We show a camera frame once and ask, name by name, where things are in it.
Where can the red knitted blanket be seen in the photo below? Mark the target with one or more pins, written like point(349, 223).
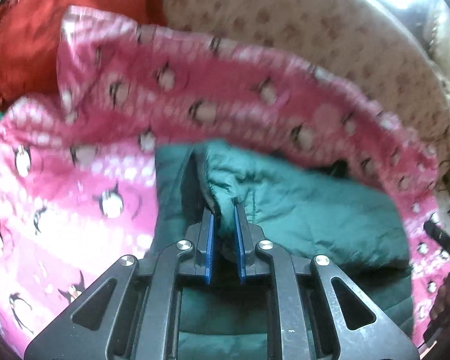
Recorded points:
point(30, 32)

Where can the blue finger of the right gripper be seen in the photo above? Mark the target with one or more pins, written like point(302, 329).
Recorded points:
point(438, 235)

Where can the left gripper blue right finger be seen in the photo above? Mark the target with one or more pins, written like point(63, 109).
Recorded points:
point(263, 263)

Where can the pink penguin print blanket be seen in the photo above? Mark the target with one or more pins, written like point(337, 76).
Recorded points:
point(78, 185)

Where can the green quilted puffer jacket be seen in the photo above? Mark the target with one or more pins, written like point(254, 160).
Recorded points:
point(307, 212)

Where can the beige floral bed sheet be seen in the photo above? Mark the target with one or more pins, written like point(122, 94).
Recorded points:
point(356, 39)

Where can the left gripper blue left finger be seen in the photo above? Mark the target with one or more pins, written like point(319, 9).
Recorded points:
point(164, 275)

